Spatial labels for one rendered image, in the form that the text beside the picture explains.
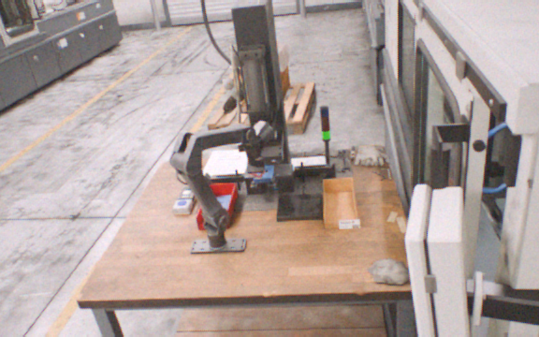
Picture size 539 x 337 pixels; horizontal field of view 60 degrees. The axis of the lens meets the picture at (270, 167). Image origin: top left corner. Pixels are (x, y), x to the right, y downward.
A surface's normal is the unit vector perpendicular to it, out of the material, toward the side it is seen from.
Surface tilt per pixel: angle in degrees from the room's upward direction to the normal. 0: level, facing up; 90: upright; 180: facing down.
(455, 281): 90
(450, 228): 7
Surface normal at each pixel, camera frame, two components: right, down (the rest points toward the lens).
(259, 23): -0.08, 0.48
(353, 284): -0.12, -0.88
